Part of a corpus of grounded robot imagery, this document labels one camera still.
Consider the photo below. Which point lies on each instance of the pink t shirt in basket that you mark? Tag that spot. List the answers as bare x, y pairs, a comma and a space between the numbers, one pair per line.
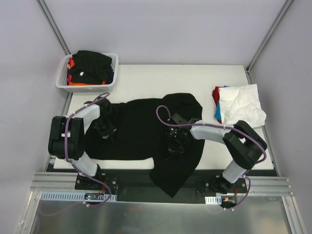
69, 65

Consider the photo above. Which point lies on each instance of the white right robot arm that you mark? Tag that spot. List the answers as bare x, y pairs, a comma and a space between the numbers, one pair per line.
244, 144

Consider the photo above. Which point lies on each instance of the black t shirt in basket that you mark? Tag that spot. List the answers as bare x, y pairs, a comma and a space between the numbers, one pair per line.
91, 56

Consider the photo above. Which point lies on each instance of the orange t shirt in basket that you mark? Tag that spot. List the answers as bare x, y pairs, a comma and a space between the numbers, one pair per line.
86, 73

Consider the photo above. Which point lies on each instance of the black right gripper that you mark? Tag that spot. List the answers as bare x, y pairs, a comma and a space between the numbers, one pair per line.
174, 140

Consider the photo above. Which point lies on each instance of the left white cable duct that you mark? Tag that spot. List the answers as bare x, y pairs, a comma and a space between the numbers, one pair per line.
77, 196

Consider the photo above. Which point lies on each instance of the dark blue t shirt in basket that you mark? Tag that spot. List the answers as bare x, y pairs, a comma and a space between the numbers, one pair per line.
110, 76

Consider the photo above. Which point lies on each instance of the right aluminium frame post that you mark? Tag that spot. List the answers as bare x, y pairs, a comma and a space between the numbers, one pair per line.
269, 34

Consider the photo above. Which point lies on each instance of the left aluminium frame post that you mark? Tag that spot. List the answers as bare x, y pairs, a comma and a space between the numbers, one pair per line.
47, 14

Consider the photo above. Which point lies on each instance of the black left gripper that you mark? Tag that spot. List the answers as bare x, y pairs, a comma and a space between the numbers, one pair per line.
107, 129

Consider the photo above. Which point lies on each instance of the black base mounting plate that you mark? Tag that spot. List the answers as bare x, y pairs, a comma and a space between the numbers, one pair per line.
136, 186

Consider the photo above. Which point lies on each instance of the white t shirt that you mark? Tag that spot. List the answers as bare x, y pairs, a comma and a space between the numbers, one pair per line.
241, 103

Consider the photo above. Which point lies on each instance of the white cable duct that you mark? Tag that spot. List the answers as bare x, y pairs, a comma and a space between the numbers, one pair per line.
213, 200
77, 196

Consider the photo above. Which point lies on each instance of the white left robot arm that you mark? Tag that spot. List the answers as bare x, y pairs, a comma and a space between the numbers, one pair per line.
67, 135

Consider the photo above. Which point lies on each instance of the black t shirt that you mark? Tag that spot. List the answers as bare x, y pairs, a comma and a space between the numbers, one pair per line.
91, 56
140, 135

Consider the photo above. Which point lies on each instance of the red t shirt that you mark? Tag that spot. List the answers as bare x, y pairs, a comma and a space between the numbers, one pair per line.
215, 94

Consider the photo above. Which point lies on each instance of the white plastic laundry basket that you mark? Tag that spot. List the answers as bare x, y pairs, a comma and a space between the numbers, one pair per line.
62, 77

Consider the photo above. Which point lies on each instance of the aluminium frame post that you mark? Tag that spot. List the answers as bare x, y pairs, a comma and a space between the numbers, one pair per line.
47, 14
269, 34

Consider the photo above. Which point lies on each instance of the aluminium front rail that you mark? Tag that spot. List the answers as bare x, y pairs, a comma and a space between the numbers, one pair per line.
258, 185

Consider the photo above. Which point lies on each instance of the right white cable duct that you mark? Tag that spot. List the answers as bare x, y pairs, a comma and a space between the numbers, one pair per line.
213, 200

